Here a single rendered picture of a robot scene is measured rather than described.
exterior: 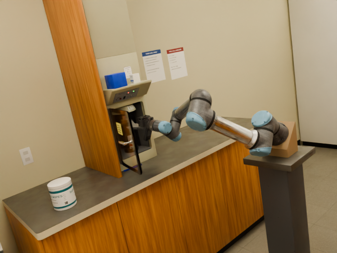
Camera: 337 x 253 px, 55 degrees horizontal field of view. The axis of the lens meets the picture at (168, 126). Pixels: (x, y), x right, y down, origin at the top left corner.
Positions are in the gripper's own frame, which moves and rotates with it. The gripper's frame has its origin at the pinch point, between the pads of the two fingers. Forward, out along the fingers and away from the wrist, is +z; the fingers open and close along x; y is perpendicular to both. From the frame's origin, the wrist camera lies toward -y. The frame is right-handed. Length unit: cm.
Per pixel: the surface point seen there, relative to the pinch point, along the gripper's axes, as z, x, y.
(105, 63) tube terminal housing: 3.6, 11.6, 45.0
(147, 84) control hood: -7.2, -10.9, 26.7
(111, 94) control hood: -6.7, 17.6, 26.1
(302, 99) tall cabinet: 34, -293, -55
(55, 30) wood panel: 35, 26, 71
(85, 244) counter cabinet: -28, 65, -47
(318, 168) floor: -16, -229, -123
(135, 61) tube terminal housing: 3.6, -11.5, 42.3
